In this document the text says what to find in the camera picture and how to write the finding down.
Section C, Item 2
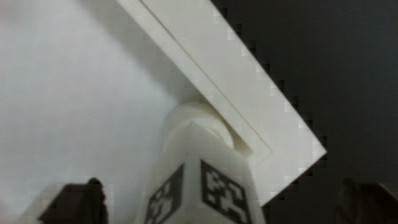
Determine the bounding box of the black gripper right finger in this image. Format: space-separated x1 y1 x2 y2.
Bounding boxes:
333 179 398 224

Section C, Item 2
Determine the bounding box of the white table leg with tag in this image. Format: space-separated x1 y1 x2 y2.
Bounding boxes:
137 120 267 224

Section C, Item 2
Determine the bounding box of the white square tabletop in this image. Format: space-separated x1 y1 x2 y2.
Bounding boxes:
0 0 326 224

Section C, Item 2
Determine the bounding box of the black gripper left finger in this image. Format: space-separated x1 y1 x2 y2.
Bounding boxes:
38 178 109 224

